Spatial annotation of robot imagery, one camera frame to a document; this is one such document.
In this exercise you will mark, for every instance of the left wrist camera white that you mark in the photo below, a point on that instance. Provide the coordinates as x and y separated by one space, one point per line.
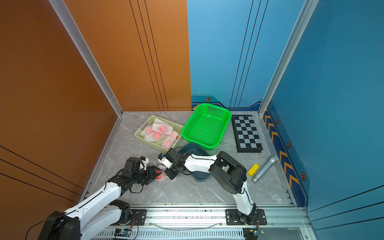
144 160

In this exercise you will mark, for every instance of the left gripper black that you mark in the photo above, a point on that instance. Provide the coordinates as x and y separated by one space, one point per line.
152 174

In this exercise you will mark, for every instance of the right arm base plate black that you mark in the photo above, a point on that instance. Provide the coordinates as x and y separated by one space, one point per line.
256 218

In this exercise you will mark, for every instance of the aluminium corner post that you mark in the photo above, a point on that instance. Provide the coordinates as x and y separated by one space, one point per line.
75 34
292 43

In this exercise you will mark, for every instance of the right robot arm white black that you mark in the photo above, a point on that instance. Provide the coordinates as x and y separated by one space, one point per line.
228 172

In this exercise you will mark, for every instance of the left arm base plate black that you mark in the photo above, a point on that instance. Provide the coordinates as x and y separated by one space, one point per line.
135 217

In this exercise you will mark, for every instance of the aluminium front rail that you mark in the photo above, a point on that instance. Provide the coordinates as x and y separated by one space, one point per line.
214 216

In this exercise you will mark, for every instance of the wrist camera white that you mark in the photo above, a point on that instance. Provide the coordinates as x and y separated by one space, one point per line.
144 160
166 160

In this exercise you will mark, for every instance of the yellow block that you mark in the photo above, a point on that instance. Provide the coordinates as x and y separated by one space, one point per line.
253 170

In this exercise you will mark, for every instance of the green circuit board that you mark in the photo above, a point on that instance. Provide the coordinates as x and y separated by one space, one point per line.
122 233
251 233

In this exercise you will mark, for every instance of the left green circuit board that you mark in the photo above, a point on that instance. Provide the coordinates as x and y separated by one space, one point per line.
122 233

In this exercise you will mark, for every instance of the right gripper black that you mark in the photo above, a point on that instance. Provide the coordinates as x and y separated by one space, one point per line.
169 174

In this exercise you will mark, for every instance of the silver metal cylinder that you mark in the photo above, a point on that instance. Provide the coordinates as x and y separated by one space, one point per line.
261 171

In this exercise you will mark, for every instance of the green plastic mesh basket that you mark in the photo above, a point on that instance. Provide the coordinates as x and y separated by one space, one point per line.
207 125

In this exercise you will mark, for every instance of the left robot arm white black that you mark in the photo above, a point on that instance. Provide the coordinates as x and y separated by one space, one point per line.
103 208

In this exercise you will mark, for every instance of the cream perforated plastic basket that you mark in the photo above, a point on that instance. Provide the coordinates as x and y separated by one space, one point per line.
158 145

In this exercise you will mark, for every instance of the dark teal plastic tray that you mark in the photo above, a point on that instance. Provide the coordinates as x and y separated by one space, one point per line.
196 161

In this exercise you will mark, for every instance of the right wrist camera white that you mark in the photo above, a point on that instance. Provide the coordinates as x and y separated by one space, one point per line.
166 160

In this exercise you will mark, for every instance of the netted apple left of basket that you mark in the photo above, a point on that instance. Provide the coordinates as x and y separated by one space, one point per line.
147 131

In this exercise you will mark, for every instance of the netted apple top of basket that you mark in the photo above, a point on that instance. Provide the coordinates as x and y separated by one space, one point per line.
162 127

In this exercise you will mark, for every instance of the black white checkerboard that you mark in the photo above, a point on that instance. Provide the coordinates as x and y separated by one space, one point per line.
246 134

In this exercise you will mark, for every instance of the right aluminium corner post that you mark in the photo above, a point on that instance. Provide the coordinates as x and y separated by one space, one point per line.
292 43

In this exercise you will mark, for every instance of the left aluminium corner post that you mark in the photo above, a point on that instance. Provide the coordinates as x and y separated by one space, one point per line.
75 34

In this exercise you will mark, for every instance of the right green circuit board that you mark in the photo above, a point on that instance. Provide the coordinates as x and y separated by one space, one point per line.
251 233

